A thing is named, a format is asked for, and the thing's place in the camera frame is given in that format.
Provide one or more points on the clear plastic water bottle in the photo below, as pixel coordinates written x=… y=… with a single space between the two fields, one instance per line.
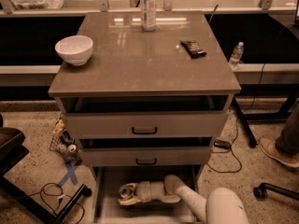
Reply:
x=148 y=14

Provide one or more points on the small water bottle on ledge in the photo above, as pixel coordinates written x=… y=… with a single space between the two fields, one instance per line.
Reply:
x=236 y=55

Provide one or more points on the grey drawer cabinet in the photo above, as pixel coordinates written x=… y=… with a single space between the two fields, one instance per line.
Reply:
x=133 y=71

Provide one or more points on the dark snack bar wrapper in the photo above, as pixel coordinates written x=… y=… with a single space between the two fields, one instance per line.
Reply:
x=193 y=48

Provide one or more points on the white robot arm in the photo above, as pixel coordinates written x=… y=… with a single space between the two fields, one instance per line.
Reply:
x=222 y=206

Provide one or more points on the black power adapter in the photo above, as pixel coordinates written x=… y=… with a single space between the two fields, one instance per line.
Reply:
x=222 y=144

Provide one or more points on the blue tape cross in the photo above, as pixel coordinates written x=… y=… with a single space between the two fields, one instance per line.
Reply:
x=71 y=167

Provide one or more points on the drawer with handle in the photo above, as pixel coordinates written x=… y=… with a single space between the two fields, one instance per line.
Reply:
x=145 y=156
x=150 y=125

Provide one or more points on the wire basket with cans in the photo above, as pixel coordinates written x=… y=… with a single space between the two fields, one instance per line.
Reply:
x=63 y=144

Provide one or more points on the tan shoe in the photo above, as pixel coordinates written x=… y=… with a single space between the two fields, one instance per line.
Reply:
x=269 y=149

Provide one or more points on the top drawer with handle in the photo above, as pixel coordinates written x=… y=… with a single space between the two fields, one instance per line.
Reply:
x=150 y=125

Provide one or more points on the black stand left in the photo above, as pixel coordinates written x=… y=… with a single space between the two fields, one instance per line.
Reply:
x=39 y=173

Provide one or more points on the redbull can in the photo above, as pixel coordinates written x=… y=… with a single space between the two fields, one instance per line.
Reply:
x=126 y=194

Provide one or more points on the open bottom drawer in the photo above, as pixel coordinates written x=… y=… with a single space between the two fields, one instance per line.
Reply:
x=107 y=209

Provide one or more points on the black chair base wheel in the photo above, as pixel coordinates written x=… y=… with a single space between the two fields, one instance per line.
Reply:
x=260 y=192

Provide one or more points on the dark trouser leg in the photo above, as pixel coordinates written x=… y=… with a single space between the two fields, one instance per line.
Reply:
x=288 y=142

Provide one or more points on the white ceramic bowl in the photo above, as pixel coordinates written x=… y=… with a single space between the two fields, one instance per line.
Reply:
x=75 y=49

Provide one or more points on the middle drawer with handle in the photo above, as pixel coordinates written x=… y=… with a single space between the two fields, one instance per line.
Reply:
x=145 y=156

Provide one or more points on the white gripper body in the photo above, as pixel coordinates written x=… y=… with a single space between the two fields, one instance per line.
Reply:
x=144 y=191

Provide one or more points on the black table leg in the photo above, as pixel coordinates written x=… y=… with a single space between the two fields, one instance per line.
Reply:
x=246 y=128

